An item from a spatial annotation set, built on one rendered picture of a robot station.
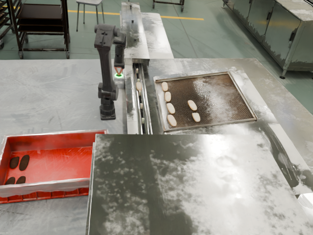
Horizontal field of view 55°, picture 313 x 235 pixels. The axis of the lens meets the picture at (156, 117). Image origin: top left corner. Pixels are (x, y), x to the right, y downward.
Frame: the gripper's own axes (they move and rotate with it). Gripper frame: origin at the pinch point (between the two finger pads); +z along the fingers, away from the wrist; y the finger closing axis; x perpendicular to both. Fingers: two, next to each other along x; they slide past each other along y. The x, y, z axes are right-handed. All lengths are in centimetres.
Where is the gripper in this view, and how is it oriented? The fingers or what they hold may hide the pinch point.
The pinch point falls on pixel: (119, 73)
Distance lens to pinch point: 199.5
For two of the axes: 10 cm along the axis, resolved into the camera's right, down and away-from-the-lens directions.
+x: 9.9, 0.1, 1.4
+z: -1.0, 7.8, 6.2
